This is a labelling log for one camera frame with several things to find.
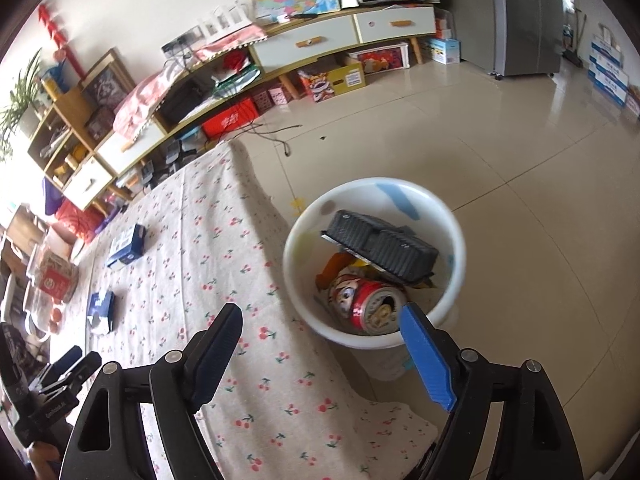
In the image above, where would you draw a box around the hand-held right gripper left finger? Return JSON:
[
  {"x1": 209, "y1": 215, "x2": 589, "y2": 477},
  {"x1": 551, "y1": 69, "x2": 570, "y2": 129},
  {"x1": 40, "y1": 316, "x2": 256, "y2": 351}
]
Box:
[{"x1": 59, "y1": 303, "x2": 244, "y2": 480}]

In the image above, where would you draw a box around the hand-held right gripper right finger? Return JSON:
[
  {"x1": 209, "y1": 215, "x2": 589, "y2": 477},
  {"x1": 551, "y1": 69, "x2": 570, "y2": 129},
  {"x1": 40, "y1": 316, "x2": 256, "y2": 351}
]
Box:
[{"x1": 399, "y1": 303, "x2": 585, "y2": 480}]

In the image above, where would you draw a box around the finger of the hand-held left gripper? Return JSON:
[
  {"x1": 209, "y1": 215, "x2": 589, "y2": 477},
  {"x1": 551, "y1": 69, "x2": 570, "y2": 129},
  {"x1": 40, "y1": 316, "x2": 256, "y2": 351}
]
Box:
[
  {"x1": 42, "y1": 351, "x2": 103, "y2": 397},
  {"x1": 37, "y1": 345, "x2": 83, "y2": 383}
]

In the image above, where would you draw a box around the crushed red drink can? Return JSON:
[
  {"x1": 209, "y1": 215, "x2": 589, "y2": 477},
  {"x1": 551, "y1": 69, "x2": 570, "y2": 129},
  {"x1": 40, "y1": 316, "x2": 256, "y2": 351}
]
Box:
[{"x1": 327, "y1": 266, "x2": 408, "y2": 336}]

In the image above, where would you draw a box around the black plastic tray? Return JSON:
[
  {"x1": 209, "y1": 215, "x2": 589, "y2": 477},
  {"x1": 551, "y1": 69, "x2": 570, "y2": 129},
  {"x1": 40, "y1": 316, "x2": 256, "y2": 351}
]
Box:
[{"x1": 320, "y1": 210, "x2": 441, "y2": 286}]

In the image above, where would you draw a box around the yellow orange wrapper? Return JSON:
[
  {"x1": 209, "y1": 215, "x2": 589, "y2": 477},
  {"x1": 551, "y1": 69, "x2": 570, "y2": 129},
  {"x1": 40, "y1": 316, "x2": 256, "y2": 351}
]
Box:
[{"x1": 315, "y1": 252, "x2": 353, "y2": 291}]

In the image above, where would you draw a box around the white plastic bucket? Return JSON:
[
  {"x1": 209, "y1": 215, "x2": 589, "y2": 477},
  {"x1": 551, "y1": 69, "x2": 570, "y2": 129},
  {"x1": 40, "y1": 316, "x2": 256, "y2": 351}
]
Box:
[{"x1": 282, "y1": 177, "x2": 468, "y2": 350}]

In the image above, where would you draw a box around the person's left hand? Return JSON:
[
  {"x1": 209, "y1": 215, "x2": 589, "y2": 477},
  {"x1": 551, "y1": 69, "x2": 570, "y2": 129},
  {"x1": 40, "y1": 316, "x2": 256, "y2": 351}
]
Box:
[{"x1": 25, "y1": 440, "x2": 66, "y2": 478}]

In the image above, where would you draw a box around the small blue carton box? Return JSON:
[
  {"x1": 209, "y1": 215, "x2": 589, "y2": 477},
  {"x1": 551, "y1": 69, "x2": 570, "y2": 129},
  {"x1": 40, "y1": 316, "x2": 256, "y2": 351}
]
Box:
[{"x1": 86, "y1": 290, "x2": 117, "y2": 335}]

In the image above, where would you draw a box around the cherry print tablecloth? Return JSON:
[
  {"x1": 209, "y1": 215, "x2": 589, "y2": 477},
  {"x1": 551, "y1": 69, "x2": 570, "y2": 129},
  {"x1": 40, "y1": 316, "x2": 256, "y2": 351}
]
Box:
[{"x1": 75, "y1": 140, "x2": 441, "y2": 480}]

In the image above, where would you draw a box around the large blue carton box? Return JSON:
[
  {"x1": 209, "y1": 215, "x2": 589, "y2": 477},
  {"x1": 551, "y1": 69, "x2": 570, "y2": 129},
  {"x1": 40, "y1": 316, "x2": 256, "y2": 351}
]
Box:
[{"x1": 106, "y1": 223, "x2": 147, "y2": 268}]

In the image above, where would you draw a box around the red bag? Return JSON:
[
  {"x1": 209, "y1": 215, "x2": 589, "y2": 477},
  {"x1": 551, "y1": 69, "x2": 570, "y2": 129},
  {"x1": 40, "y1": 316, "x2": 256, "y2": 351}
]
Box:
[{"x1": 55, "y1": 199, "x2": 106, "y2": 233}]

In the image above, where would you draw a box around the purple bag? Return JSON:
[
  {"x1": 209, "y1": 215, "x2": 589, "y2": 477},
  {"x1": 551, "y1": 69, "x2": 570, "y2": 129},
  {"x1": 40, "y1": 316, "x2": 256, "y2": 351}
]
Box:
[{"x1": 42, "y1": 177, "x2": 68, "y2": 216}]

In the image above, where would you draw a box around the red gift box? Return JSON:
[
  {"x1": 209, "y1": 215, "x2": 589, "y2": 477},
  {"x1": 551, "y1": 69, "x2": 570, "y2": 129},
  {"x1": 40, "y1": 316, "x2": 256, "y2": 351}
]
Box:
[{"x1": 201, "y1": 99, "x2": 261, "y2": 138}]

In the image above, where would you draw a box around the green potted plant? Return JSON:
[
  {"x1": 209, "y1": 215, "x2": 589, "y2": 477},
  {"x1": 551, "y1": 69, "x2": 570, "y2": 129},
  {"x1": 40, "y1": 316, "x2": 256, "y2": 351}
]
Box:
[{"x1": 0, "y1": 47, "x2": 46, "y2": 161}]

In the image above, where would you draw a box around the black device on shelf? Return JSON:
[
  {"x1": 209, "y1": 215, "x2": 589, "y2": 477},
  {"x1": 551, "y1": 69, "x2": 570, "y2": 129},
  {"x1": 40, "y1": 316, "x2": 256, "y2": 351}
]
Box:
[{"x1": 157, "y1": 80, "x2": 216, "y2": 126}]

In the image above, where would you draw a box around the small pink box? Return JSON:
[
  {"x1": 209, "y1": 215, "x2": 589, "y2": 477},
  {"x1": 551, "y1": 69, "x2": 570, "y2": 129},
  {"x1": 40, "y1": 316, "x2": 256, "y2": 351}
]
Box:
[{"x1": 252, "y1": 87, "x2": 291, "y2": 111}]

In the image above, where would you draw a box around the large pink cloth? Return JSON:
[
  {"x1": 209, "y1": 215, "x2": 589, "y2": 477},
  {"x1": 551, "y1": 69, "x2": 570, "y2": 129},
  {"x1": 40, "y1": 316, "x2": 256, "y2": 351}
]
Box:
[{"x1": 114, "y1": 67, "x2": 176, "y2": 141}]

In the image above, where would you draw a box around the wooden framed picture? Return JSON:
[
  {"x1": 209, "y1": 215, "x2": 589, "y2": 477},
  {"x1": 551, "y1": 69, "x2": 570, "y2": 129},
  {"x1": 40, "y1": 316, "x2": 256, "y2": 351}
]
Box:
[{"x1": 80, "y1": 49, "x2": 136, "y2": 106}]

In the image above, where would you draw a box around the yellow printed cardboard box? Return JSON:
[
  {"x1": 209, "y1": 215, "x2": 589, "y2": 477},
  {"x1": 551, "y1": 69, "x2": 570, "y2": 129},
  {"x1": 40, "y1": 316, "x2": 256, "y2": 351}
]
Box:
[{"x1": 298, "y1": 62, "x2": 367, "y2": 103}]

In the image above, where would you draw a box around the white plastic crate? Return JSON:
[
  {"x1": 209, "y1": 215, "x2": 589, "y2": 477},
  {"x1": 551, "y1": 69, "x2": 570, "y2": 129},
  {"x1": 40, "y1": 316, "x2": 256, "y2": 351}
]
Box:
[{"x1": 357, "y1": 42, "x2": 416, "y2": 72}]

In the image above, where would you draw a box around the blue and white box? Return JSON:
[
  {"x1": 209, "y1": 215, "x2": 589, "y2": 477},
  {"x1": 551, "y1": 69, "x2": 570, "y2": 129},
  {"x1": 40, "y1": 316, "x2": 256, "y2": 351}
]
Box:
[{"x1": 427, "y1": 37, "x2": 462, "y2": 65}]

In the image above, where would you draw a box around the small pink cloth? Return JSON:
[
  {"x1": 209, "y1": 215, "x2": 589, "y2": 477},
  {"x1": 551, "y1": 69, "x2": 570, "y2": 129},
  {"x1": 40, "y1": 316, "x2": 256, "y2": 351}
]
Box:
[{"x1": 192, "y1": 25, "x2": 268, "y2": 63}]

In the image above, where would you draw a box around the red hanging decoration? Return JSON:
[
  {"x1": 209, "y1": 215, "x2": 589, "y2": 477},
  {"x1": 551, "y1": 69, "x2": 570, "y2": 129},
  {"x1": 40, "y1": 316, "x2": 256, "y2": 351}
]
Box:
[{"x1": 39, "y1": 2, "x2": 83, "y2": 76}]

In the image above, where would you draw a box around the wooden cabinet with white drawers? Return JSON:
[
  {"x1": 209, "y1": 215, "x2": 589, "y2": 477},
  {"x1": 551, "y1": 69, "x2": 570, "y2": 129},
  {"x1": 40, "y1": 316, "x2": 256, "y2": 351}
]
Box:
[{"x1": 27, "y1": 2, "x2": 436, "y2": 211}]

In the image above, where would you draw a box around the stack of blue white boxes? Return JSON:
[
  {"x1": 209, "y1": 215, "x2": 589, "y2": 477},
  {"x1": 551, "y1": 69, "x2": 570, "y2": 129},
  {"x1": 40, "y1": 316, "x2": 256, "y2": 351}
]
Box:
[{"x1": 587, "y1": 35, "x2": 631, "y2": 108}]

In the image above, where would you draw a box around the grey refrigerator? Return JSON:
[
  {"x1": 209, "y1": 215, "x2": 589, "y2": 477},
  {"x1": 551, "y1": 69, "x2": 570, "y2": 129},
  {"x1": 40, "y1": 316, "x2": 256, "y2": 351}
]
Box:
[{"x1": 487, "y1": 0, "x2": 566, "y2": 78}]

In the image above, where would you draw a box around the black cable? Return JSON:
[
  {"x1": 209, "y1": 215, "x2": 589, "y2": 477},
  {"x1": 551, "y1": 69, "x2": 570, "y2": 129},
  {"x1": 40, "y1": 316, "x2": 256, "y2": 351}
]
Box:
[{"x1": 235, "y1": 124, "x2": 303, "y2": 157}]

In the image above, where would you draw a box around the white photo frame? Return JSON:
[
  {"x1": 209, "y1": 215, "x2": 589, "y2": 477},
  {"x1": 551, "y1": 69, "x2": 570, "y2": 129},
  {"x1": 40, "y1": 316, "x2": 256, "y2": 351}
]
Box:
[{"x1": 197, "y1": 2, "x2": 251, "y2": 43}]

